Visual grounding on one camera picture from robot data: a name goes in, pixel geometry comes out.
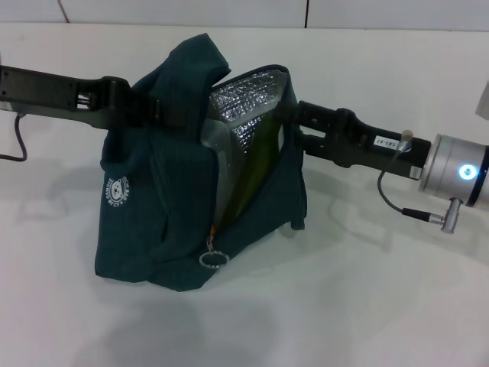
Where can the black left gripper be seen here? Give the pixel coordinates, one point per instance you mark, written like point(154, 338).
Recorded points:
point(42, 91)

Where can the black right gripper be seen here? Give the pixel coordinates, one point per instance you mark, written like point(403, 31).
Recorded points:
point(382, 153)

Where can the green cucumber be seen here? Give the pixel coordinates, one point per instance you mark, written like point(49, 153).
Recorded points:
point(260, 153)

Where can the dark teal insulated lunch bag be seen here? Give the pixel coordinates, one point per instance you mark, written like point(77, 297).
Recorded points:
point(153, 214)

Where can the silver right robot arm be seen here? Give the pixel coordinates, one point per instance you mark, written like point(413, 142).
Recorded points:
point(451, 168)

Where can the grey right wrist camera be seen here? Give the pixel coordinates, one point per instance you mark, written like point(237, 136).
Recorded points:
point(483, 99)

